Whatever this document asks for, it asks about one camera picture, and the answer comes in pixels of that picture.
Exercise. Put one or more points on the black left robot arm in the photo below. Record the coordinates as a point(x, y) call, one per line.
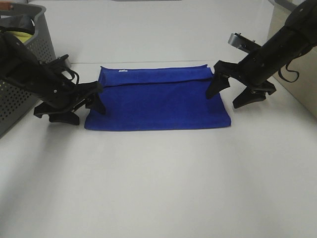
point(16, 63)

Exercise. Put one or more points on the blue microfiber towel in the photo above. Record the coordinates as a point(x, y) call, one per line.
point(157, 99)

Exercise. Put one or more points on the yellow-green towel in basket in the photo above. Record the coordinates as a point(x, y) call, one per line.
point(22, 36)

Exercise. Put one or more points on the black cloth in basket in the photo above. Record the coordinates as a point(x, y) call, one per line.
point(17, 23)

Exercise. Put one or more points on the beige storage box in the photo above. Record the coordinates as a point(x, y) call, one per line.
point(305, 88)

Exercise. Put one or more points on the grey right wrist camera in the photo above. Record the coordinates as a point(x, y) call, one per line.
point(242, 43)

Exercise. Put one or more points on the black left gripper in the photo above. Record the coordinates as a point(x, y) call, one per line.
point(62, 94)

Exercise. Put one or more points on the grey perforated plastic basket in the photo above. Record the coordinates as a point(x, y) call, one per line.
point(14, 102)

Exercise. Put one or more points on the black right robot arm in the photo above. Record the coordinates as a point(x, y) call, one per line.
point(296, 38)

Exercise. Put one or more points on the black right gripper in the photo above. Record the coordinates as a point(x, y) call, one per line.
point(253, 93)

